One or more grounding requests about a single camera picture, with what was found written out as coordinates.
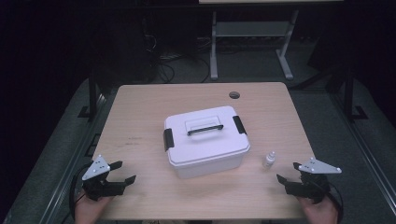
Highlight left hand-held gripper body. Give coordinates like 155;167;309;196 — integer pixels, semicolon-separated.
81;154;125;202

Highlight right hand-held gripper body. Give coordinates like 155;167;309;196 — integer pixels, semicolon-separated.
284;157;343;205

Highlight small white dropper bottle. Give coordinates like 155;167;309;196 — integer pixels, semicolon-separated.
262;150;276;169

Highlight white plastic storage box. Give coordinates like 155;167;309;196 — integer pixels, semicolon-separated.
167;151;250;180

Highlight white lid with black handle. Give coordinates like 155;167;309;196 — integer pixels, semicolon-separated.
163;105;251;168

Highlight person's right hand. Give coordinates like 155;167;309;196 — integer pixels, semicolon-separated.
296;195;340;224

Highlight person's left hand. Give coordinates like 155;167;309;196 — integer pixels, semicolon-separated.
74;190;115;224

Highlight black metal stand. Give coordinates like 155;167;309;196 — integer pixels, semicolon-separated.
78;70;101;121
341;68;370;122

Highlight aluminium rail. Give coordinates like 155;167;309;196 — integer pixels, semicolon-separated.
39;92;117;224
329;92;396;217

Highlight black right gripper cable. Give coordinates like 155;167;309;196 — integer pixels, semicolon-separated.
326;181;345;224

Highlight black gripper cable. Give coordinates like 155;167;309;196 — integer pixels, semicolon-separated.
326;181;345;224
68;163;94;220

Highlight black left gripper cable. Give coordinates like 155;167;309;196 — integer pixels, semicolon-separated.
68;163;94;220

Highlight black floor cables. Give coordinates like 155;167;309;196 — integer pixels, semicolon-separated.
142;18;213;84

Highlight grey metal frame table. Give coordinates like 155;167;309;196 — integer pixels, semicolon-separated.
199;0;344;81

